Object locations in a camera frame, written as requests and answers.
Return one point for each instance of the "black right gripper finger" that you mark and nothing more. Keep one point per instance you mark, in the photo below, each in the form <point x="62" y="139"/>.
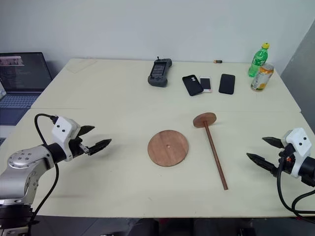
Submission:
<point x="263" y="162"/>
<point x="274" y="142"/>

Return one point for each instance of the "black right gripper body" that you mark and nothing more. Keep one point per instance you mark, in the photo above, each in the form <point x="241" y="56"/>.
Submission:
<point x="287" y="158"/>

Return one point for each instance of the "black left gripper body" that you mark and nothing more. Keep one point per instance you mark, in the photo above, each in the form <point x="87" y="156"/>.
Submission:
<point x="76" y="148"/>

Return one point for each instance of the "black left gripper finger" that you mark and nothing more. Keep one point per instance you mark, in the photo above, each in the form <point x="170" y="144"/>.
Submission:
<point x="99" y="145"/>
<point x="86" y="129"/>

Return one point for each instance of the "wooden rod with base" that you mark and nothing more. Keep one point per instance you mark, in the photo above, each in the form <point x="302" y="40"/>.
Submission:
<point x="213" y="151"/>

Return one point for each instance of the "orange drink can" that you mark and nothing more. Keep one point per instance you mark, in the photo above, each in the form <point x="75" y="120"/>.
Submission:
<point x="262" y="78"/>

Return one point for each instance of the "round wooden base disc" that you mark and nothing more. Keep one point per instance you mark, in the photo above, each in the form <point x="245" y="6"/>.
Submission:
<point x="168" y="148"/>

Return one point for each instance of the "grey partition panel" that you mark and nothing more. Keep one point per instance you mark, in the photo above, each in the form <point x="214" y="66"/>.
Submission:
<point x="301" y="73"/>

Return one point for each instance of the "plain black smartphone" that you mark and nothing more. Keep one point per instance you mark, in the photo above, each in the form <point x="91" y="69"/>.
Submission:
<point x="227" y="84"/>

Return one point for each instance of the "green plastic bottle yellow cap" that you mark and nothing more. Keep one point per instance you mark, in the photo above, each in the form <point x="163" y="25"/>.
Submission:
<point x="257" y="60"/>

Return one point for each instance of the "open grey laptop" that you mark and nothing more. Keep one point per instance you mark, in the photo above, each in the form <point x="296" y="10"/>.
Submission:
<point x="22" y="73"/>

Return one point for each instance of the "white smartphone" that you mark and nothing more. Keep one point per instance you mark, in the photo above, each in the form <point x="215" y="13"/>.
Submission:
<point x="206" y="84"/>

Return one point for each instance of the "grey handheld controller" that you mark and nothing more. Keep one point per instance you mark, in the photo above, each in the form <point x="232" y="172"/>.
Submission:
<point x="159" y="73"/>

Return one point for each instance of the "small black orange battery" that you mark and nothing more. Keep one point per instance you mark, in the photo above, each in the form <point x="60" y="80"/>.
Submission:
<point x="218" y="61"/>

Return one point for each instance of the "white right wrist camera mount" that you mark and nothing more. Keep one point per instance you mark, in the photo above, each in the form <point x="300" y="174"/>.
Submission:
<point x="299" y="145"/>

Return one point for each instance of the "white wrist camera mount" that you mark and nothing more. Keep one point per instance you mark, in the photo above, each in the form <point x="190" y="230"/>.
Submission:
<point x="63" y="127"/>
<point x="299" y="145"/>

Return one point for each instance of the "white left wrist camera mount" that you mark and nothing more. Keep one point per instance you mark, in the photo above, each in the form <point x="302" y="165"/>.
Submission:
<point x="63" y="127"/>

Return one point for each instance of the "black phone with camera cutout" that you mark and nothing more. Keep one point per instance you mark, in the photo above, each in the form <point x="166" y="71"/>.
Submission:
<point x="192" y="85"/>

